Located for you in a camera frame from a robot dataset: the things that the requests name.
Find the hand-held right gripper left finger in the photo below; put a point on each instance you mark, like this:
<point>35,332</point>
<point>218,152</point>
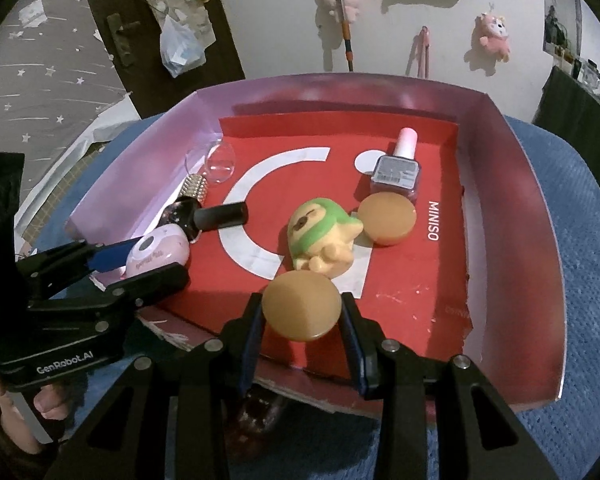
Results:
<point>250,345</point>

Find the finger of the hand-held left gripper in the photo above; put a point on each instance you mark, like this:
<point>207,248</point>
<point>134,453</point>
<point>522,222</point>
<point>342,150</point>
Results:
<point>150,282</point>
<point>105,255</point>

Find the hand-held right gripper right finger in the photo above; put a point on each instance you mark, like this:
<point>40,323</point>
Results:
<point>354,350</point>

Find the lavender earbud case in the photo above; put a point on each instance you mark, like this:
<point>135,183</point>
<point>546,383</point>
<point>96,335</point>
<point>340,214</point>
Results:
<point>157,250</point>

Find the amber round disc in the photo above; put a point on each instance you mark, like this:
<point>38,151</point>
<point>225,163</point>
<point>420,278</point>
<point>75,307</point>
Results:
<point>386,219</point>
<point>302,307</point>

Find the red cardboard box tray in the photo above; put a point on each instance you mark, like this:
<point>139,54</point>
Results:
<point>405,280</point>

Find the silver studded cylinder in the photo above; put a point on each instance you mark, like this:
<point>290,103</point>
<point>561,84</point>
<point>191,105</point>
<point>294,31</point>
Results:
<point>196,187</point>

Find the green hooded toy figure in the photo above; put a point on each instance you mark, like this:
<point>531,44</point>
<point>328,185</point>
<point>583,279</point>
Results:
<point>320,240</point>

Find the person's left hand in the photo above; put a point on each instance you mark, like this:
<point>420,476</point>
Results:
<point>10,425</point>

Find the brown small bottle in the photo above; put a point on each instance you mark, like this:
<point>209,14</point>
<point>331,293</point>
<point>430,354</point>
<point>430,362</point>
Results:
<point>257,407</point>

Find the nail polish bottle pink cap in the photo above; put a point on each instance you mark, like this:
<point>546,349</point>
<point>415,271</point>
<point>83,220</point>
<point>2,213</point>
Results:
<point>397,175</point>

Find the grey star-printed sheet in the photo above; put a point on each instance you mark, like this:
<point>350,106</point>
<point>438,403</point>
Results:
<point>45,75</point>

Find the dark wooden door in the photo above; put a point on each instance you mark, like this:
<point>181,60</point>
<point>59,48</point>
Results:
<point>150,60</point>

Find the clear plastic bag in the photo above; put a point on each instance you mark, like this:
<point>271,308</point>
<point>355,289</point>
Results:
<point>180,50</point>

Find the blue ribbed blanket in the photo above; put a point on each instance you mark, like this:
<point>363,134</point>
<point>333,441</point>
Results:
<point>580,310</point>

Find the dark cabinet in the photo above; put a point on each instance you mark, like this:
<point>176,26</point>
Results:
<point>575,105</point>

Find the orange and white pole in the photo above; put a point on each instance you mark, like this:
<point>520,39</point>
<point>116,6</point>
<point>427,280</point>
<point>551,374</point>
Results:
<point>344,15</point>

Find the row of bottles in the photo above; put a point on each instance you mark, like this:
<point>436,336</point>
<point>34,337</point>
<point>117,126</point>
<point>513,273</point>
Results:
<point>595,77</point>

